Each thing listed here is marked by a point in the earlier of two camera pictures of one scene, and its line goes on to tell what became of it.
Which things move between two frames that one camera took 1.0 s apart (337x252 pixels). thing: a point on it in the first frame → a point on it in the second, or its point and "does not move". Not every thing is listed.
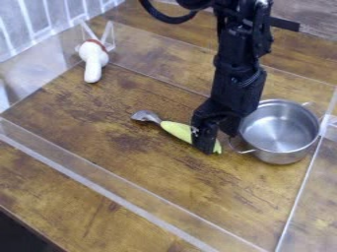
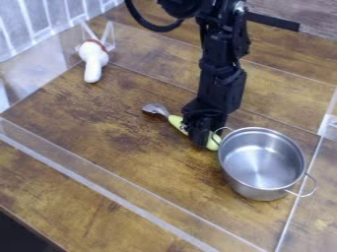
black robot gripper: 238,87 → 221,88
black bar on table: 285,24 does not move
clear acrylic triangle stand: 108,38 does not move
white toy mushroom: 95,55 does not move
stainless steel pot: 279,131 → 262,161
